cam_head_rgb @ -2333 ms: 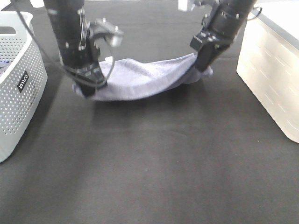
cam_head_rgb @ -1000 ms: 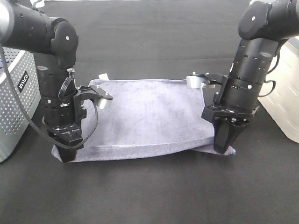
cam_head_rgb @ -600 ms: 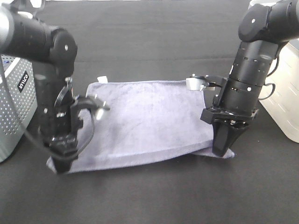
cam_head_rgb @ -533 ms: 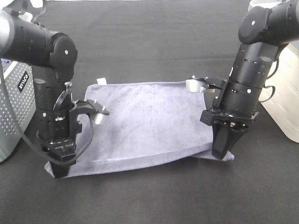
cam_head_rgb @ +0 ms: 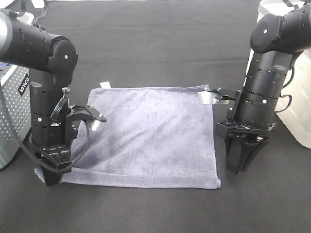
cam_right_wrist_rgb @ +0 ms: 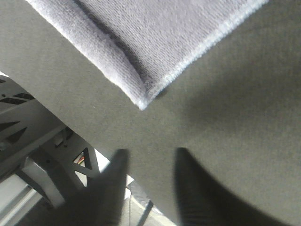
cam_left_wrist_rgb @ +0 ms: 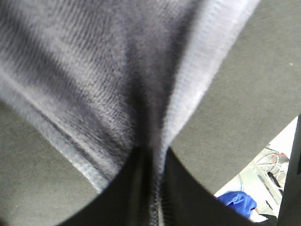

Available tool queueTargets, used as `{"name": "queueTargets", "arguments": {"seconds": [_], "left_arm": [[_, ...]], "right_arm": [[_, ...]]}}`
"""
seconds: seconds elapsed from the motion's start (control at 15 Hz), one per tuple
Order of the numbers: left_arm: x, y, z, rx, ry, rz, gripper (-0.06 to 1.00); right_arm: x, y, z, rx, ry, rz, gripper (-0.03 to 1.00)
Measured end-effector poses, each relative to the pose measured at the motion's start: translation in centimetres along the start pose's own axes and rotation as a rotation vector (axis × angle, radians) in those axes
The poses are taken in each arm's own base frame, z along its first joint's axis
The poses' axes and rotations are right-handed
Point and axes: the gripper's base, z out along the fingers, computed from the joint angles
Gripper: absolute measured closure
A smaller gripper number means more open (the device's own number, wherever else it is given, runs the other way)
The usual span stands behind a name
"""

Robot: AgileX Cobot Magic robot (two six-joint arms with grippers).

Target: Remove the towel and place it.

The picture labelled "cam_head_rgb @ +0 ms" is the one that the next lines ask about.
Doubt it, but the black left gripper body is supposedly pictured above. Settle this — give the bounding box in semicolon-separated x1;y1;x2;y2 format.
29;121;77;173

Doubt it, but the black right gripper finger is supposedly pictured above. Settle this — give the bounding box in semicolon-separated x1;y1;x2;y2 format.
242;138;269;171
225;135;252;175

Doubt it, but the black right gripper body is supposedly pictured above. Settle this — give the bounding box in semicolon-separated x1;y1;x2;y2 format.
215;120;276;144

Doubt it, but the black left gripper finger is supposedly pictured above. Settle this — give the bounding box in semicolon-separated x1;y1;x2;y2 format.
42;168;62;186

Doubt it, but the grey-purple microfibre towel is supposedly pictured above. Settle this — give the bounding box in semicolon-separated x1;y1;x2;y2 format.
34;82;222;190

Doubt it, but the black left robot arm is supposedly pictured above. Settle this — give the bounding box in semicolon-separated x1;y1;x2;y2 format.
0;9;78;186

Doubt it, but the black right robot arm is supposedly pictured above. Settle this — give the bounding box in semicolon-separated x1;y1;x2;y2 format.
216;3;311;174

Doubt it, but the white plastic storage bin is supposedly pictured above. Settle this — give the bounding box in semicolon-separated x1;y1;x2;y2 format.
250;0;311;148

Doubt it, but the grey perforated laundry basket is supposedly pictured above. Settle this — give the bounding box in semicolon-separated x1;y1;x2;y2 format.
0;62;31;168

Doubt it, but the black table mat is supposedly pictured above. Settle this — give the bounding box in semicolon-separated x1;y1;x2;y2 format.
0;0;311;233

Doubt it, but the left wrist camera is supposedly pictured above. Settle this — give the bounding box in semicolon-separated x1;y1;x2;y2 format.
66;104;107;132

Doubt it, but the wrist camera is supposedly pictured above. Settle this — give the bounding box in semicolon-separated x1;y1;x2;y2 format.
197;87;241;105
66;104;107;132

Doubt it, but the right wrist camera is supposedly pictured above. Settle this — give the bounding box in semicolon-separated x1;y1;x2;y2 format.
197;87;241;105

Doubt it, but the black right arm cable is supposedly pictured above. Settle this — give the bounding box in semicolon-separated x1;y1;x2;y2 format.
276;0;309;114

